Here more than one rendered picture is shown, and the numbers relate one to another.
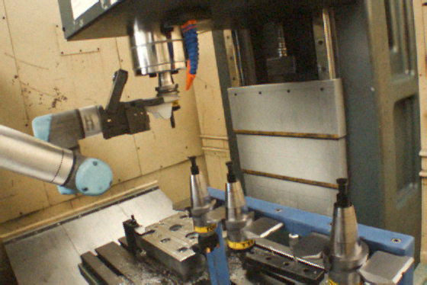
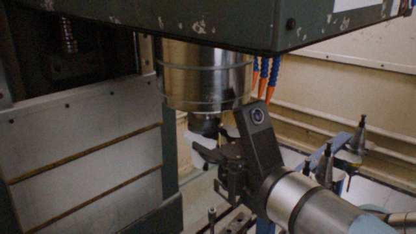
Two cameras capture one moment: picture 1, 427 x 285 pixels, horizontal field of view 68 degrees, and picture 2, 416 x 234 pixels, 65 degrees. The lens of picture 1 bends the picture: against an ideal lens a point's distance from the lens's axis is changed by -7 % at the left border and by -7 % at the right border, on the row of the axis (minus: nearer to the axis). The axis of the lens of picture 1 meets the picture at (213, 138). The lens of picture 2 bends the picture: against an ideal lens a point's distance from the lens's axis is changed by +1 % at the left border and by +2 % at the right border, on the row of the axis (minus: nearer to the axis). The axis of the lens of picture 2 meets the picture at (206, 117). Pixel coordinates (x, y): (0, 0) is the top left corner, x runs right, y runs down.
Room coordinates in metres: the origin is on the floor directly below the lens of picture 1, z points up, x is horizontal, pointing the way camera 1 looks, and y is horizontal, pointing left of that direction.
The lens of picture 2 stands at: (0.97, 0.61, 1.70)
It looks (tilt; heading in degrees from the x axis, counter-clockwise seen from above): 24 degrees down; 262
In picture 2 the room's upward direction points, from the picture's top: straight up
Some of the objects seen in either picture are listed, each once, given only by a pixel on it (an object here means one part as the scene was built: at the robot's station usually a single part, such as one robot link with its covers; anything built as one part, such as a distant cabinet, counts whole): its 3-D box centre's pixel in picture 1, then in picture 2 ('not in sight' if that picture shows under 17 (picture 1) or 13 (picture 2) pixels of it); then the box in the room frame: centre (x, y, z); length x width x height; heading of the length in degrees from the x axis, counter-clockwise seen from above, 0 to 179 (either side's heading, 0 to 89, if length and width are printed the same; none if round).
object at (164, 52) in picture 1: (159, 49); (204, 62); (0.90, 0.10, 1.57); 0.16 x 0.16 x 0.12
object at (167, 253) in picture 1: (184, 238); not in sight; (1.04, 0.14, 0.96); 0.29 x 0.23 x 0.05; 38
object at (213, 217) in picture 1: (219, 215); not in sight; (0.62, 0.01, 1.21); 0.07 x 0.05 x 0.01; 128
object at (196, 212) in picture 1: (202, 208); not in sight; (0.67, 0.05, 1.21); 0.06 x 0.06 x 0.03
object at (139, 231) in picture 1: (136, 233); not in sight; (1.11, 0.33, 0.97); 0.13 x 0.03 x 0.15; 38
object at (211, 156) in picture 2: not in sight; (216, 151); (0.89, 0.18, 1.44); 0.09 x 0.05 x 0.02; 130
